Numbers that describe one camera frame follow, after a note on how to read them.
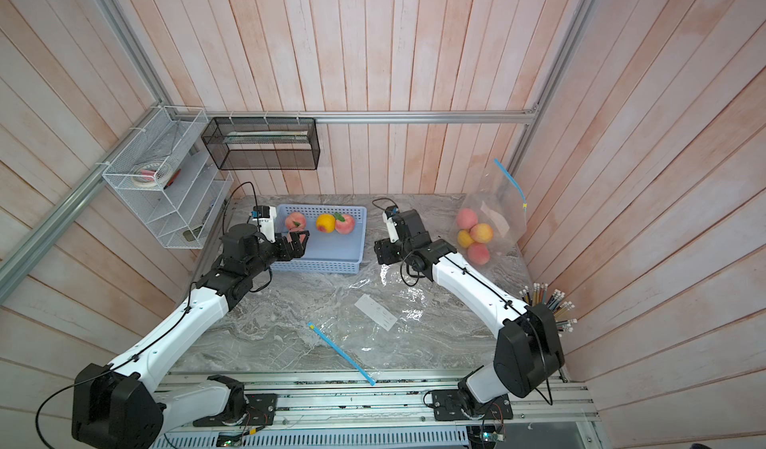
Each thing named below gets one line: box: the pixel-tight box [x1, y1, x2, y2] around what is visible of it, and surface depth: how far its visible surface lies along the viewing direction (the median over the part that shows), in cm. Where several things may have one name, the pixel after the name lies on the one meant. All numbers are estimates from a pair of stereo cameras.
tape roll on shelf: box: [131, 161, 172, 187], surface depth 75 cm
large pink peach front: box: [456, 207, 478, 230], surface depth 102 cm
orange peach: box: [469, 222, 494, 244], surface depth 98 cm
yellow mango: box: [315, 213, 337, 234], surface depth 109 cm
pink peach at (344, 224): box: [334, 211, 356, 235], surface depth 109 cm
